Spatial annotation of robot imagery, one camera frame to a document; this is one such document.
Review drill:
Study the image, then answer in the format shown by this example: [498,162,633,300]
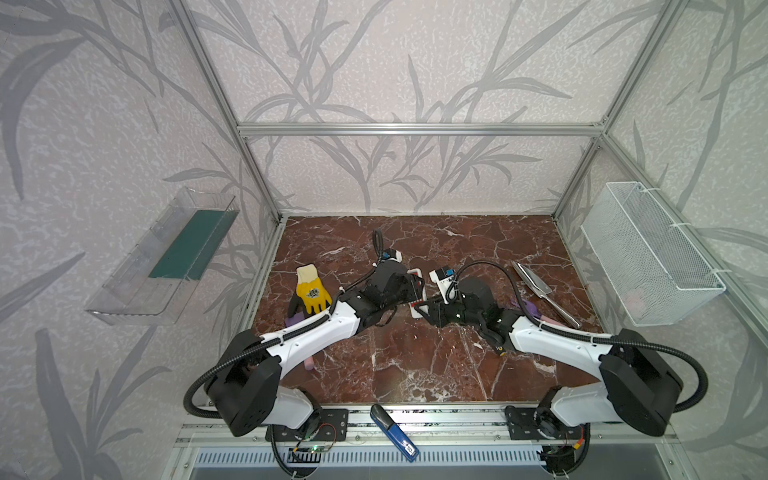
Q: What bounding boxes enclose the white remote red keypad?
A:
[407,268,427,319]

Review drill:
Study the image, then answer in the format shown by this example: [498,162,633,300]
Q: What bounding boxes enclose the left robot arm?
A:
[183,258,425,437]

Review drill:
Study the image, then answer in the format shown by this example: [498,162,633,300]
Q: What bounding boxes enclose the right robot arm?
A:
[415,277,709,438]

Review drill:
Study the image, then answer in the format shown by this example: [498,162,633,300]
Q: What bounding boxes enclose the purple pink garden fork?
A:
[511,299,542,323]

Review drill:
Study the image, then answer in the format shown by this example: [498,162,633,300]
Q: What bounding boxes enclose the metal tongs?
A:
[512,262,583,329]

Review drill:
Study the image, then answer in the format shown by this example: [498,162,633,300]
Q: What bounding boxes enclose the blue black utility knife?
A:
[370,403,420,463]

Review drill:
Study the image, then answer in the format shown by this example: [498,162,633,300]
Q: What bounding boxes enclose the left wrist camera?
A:
[377,248,402,264]

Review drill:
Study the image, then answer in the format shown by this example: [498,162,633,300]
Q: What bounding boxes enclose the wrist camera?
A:
[429,267,459,305]
[377,248,402,264]

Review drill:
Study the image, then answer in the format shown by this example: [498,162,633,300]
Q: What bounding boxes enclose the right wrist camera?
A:
[429,267,459,305]

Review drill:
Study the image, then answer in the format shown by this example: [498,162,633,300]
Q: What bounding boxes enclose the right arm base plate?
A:
[503,405,587,444]

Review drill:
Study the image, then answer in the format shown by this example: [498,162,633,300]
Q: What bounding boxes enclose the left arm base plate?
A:
[265,408,350,443]

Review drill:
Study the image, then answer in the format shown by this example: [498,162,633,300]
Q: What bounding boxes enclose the white wire mesh basket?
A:
[581,181,726,327]

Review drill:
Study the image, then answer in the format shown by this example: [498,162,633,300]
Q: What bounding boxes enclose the clear plastic wall bin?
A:
[85,187,240,326]

